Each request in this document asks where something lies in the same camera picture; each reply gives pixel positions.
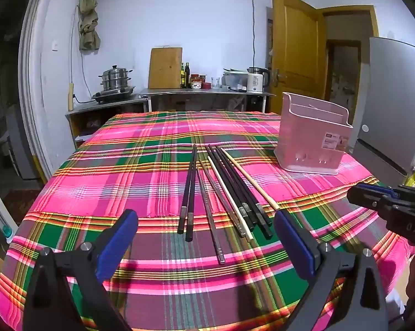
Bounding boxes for stainless steel steamer pot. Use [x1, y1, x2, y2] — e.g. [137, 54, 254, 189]
[100, 65, 132, 90]

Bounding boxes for yellow wooden door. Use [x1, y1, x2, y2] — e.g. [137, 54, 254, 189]
[269, 0, 326, 114]

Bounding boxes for wooden cutting board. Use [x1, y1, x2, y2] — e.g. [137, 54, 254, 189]
[148, 47, 183, 89]

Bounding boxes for hanging green cloth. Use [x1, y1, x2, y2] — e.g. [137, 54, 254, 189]
[78, 0, 100, 51]

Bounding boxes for red lidded jar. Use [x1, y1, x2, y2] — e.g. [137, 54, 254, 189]
[190, 74, 203, 90]

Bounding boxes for dark oil bottle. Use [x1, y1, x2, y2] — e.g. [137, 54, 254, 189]
[184, 62, 190, 89]

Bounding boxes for pink plaid tablecloth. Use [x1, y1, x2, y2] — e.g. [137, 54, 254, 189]
[0, 111, 415, 331]

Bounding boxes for silver refrigerator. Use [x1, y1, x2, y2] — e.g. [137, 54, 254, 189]
[352, 38, 415, 187]

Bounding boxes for white electric kettle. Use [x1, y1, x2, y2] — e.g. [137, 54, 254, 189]
[247, 66, 270, 93]

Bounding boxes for white storage box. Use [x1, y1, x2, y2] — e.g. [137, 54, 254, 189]
[222, 69, 249, 91]

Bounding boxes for long steel chopstick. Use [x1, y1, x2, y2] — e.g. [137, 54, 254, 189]
[196, 170, 225, 265]

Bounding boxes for light wooden chopstick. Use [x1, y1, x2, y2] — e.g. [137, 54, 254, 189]
[219, 148, 281, 211]

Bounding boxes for pink plastic utensil basket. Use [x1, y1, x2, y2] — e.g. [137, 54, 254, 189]
[274, 92, 353, 175]

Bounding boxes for portable gas stove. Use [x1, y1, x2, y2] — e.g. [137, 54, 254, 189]
[92, 86, 135, 104]

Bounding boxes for low wooden shelf cabinet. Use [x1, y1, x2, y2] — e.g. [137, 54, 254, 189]
[65, 95, 151, 149]

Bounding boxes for white chopstick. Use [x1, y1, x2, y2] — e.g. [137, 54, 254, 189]
[207, 156, 253, 242]

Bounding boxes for metal kitchen counter table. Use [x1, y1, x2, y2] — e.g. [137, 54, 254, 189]
[136, 88, 273, 113]

